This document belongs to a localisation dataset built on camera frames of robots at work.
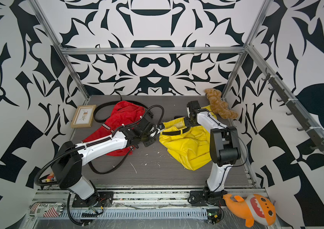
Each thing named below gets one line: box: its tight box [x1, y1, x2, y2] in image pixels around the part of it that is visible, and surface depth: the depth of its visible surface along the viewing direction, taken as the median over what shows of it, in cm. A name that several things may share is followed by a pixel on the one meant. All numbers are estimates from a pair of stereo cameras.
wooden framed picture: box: [70, 104, 97, 129], surface depth 107 cm
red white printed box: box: [29, 201, 65, 218], surface depth 71 cm
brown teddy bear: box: [203, 88, 238, 120], surface depth 107 cm
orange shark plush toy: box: [222, 193, 277, 228], surface depth 67 cm
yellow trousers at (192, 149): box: [159, 104, 218, 171], surface depth 87 cm
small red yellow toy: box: [45, 173, 55, 183], surface depth 85 cm
